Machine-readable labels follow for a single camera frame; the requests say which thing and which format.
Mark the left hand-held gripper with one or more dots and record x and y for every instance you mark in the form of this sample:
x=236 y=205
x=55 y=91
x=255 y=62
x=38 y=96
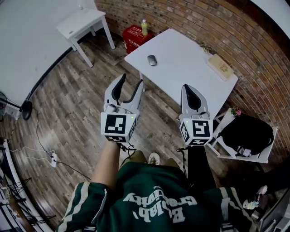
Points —
x=117 y=127

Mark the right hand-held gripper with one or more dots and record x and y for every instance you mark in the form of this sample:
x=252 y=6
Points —
x=199 y=129

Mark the grey computer mouse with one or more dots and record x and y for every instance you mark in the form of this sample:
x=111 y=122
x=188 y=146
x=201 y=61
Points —
x=152 y=60

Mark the person's right forearm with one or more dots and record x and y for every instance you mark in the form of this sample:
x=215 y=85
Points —
x=200 y=167

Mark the person's left forearm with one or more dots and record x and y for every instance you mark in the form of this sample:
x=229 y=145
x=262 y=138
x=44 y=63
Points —
x=105 y=167

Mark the white square table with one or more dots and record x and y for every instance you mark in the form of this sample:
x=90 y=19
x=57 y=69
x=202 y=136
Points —
x=181 y=68

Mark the white slatted chair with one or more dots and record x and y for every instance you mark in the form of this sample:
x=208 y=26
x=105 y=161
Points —
x=226 y=127

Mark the pink flower bunch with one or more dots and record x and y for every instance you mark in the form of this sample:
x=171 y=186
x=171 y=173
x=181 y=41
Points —
x=235 y=111

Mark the small dried plant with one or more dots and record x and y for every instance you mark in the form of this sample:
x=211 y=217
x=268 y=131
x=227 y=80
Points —
x=205 y=47

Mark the red box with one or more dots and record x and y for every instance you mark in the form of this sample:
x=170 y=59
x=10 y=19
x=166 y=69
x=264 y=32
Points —
x=133 y=38

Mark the khaki shorts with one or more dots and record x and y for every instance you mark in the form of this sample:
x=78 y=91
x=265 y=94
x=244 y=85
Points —
x=138 y=156

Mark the black bag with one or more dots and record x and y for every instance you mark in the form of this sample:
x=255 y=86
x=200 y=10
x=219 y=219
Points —
x=247 y=136

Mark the yellow-green drink bottle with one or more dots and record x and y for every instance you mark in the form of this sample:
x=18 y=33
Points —
x=144 y=28

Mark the person's white shoe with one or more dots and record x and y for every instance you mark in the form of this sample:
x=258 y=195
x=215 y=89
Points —
x=154 y=158

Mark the small white side table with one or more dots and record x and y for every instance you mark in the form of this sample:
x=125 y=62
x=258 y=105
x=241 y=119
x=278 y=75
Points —
x=83 y=21

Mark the white power strip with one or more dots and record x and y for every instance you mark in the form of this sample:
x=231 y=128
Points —
x=54 y=159

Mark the black floor stand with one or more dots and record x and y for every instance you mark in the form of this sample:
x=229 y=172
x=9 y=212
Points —
x=26 y=111

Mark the green white-print shirt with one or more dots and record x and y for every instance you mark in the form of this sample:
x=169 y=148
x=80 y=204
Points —
x=154 y=199

